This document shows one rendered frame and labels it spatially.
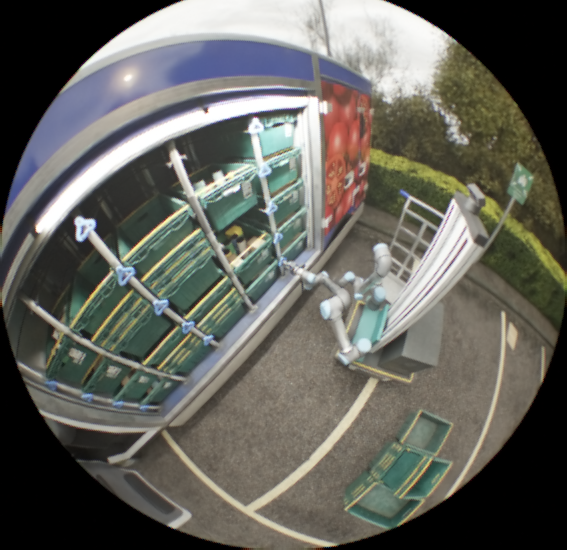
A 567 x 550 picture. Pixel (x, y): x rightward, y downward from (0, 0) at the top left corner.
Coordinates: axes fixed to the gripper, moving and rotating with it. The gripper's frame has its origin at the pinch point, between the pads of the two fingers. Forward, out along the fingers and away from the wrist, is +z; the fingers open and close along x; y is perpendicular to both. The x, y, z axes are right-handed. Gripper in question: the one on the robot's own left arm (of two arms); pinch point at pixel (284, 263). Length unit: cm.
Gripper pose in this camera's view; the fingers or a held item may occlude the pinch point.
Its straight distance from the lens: 156.6
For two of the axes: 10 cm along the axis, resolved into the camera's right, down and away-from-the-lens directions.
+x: 1.3, 6.2, 7.7
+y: -6.1, 6.6, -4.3
